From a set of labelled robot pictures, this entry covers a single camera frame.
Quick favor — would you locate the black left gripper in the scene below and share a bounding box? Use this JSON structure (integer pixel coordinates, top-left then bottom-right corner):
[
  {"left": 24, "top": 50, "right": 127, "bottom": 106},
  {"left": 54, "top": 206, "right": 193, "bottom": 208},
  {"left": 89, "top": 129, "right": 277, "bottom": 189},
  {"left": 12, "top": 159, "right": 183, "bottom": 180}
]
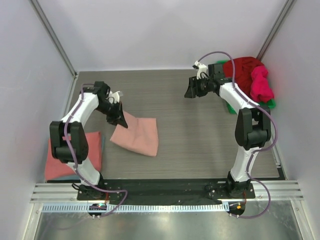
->
[{"left": 95, "top": 100, "right": 128, "bottom": 129}]

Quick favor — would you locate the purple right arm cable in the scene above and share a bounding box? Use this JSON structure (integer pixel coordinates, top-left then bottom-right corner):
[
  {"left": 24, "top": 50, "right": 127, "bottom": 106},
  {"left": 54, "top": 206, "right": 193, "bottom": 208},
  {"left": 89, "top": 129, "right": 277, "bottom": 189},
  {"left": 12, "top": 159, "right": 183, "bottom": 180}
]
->
[{"left": 192, "top": 51, "right": 279, "bottom": 219}]

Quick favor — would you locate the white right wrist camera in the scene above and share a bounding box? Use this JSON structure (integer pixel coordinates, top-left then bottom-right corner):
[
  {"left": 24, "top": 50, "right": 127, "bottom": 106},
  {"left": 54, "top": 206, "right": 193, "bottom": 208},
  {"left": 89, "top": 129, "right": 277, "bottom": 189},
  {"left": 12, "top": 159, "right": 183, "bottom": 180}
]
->
[{"left": 192, "top": 61, "right": 208, "bottom": 79}]

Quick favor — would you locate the green plastic bin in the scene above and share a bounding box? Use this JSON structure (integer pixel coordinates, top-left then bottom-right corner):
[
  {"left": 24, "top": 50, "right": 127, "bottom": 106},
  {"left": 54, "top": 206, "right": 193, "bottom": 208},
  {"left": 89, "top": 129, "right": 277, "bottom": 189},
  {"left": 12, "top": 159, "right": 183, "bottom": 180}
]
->
[{"left": 216, "top": 60, "right": 276, "bottom": 114}]

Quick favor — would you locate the white slotted cable duct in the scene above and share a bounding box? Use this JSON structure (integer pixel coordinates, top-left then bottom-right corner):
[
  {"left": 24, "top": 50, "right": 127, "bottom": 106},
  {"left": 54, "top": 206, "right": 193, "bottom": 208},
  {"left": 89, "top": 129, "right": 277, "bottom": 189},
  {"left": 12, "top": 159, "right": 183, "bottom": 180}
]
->
[{"left": 42, "top": 202, "right": 229, "bottom": 214}]

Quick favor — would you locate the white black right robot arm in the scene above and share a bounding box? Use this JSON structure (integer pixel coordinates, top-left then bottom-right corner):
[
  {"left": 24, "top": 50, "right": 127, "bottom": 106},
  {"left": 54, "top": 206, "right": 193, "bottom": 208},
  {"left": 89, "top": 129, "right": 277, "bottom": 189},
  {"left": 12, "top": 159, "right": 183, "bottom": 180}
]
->
[{"left": 184, "top": 61, "right": 271, "bottom": 198}]

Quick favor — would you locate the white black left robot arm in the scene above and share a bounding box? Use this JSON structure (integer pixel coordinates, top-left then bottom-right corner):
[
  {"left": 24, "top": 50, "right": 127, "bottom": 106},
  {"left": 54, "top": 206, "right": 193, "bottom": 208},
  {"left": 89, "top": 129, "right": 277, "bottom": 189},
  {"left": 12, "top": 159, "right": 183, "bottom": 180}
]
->
[{"left": 49, "top": 81, "right": 128, "bottom": 200}]

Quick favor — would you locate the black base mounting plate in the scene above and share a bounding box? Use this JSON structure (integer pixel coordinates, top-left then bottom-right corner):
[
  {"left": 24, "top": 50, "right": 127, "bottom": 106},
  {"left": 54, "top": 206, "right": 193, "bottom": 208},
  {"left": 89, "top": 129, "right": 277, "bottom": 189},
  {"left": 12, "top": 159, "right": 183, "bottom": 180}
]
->
[{"left": 76, "top": 177, "right": 256, "bottom": 201}]

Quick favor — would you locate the left aluminium corner post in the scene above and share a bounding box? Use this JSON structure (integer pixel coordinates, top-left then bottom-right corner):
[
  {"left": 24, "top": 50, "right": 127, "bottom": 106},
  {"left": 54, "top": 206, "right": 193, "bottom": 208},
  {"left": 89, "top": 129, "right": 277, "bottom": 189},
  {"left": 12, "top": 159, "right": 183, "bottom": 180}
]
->
[{"left": 29, "top": 0, "right": 77, "bottom": 79}]

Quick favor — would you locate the right aluminium corner post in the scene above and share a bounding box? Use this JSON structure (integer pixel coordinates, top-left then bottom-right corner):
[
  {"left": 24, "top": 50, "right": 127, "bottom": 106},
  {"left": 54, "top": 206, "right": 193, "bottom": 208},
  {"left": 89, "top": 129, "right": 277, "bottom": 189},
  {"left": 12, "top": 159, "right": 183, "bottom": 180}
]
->
[{"left": 256, "top": 0, "right": 297, "bottom": 61}]

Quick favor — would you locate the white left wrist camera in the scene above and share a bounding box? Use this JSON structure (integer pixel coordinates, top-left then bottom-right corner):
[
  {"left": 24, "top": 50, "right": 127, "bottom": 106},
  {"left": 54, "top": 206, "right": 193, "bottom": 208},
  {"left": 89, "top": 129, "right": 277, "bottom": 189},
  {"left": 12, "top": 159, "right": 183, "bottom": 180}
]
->
[{"left": 108, "top": 91, "right": 123, "bottom": 104}]

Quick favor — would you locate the aluminium front frame rail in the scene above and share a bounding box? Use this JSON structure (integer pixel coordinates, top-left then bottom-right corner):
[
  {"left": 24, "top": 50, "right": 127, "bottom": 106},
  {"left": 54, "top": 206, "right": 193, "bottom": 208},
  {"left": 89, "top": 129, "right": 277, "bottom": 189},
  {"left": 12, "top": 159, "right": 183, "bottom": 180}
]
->
[{"left": 30, "top": 180, "right": 304, "bottom": 203}]

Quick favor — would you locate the pink printed t shirt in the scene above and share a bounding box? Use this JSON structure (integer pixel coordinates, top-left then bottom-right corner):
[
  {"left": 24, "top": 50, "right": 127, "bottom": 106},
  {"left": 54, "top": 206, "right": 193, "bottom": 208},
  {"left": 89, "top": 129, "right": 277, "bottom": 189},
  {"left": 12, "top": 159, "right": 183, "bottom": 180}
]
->
[{"left": 110, "top": 112, "right": 159, "bottom": 157}]

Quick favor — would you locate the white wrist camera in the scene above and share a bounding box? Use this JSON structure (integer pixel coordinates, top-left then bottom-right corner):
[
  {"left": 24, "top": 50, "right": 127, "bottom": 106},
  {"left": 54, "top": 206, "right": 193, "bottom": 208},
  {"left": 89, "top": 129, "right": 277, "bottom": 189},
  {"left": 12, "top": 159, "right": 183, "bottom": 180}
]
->
[
  {"left": 108, "top": 91, "right": 123, "bottom": 104},
  {"left": 192, "top": 61, "right": 208, "bottom": 79}
]

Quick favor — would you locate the aluminium corner post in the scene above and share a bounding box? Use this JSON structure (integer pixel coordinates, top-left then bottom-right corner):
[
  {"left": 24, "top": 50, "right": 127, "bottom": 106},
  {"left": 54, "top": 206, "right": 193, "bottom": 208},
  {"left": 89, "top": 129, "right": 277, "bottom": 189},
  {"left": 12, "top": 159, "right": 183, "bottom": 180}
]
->
[
  {"left": 256, "top": 0, "right": 297, "bottom": 61},
  {"left": 29, "top": 0, "right": 77, "bottom": 79}
]

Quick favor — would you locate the dark red t shirt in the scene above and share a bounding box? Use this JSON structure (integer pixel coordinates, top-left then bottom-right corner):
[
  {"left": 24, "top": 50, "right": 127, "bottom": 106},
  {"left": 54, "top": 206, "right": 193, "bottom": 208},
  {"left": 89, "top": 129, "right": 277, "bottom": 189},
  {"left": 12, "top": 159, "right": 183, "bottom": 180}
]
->
[{"left": 223, "top": 56, "right": 265, "bottom": 96}]

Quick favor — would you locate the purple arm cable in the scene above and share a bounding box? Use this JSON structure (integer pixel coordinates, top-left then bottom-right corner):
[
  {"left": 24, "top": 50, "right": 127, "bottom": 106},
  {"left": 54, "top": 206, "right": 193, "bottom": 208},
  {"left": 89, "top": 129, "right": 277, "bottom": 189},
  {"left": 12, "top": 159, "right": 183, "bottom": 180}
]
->
[
  {"left": 192, "top": 51, "right": 279, "bottom": 219},
  {"left": 63, "top": 83, "right": 128, "bottom": 217}
]

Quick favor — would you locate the magenta t shirt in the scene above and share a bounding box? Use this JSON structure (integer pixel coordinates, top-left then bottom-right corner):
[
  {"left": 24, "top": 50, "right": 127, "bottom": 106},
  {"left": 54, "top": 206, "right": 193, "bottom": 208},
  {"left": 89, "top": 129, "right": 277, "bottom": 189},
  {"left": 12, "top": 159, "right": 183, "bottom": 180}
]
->
[{"left": 250, "top": 65, "right": 274, "bottom": 103}]

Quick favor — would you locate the folded salmon t shirt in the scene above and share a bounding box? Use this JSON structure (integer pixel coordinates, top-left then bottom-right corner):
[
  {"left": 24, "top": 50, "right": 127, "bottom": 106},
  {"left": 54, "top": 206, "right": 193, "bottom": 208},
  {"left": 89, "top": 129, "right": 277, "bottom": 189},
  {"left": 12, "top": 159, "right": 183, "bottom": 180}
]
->
[{"left": 44, "top": 131, "right": 103, "bottom": 181}]

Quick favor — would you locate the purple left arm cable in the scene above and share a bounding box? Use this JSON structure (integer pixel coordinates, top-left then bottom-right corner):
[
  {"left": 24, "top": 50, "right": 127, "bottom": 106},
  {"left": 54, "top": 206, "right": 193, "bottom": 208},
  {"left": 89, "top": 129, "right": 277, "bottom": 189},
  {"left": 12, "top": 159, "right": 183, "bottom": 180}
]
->
[{"left": 63, "top": 83, "right": 128, "bottom": 217}]

